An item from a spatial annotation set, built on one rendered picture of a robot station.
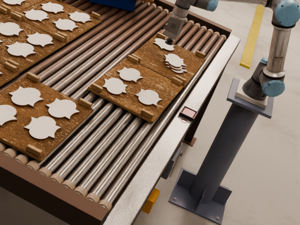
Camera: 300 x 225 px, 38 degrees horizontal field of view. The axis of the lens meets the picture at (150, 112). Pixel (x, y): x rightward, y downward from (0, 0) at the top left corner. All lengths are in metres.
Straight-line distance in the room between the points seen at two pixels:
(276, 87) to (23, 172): 1.40
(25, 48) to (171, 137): 0.83
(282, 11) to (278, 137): 2.13
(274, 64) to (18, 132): 1.33
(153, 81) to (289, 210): 1.65
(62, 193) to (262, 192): 2.18
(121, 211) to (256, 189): 2.01
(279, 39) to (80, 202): 1.31
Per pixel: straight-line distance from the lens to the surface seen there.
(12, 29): 2.38
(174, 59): 2.48
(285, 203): 3.50
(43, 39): 2.34
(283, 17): 2.22
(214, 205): 3.13
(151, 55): 2.50
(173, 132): 2.00
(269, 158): 3.84
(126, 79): 2.19
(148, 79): 2.27
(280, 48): 2.32
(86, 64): 2.27
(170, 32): 2.21
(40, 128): 1.76
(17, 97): 1.90
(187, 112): 2.14
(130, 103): 2.04
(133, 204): 1.61
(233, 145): 2.76
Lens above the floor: 2.07
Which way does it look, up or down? 34 degrees down
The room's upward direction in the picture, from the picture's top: 20 degrees clockwise
